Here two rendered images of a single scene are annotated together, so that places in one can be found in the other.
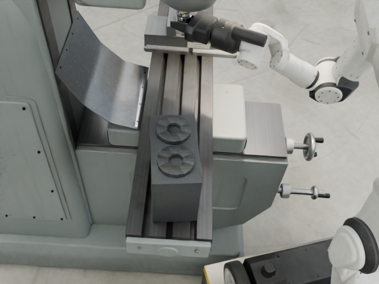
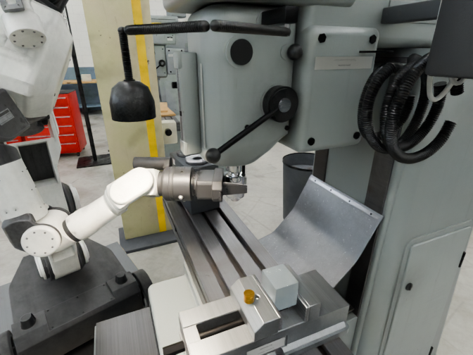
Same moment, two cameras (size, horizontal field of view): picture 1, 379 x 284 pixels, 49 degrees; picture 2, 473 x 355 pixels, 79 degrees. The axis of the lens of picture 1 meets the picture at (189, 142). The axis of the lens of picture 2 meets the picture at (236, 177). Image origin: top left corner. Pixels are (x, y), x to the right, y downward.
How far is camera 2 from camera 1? 1.77 m
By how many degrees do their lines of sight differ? 104
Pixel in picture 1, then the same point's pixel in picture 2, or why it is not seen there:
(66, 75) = (311, 188)
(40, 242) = not seen: hidden behind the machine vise
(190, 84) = (224, 266)
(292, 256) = (98, 302)
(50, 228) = not seen: hidden behind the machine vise
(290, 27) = not seen: outside the picture
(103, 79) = (310, 241)
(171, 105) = (229, 241)
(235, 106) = (168, 318)
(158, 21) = (323, 299)
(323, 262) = (69, 308)
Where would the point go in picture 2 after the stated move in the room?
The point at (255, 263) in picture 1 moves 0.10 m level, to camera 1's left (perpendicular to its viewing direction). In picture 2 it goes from (131, 282) to (154, 276)
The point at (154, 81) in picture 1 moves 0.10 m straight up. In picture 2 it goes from (262, 255) to (264, 227)
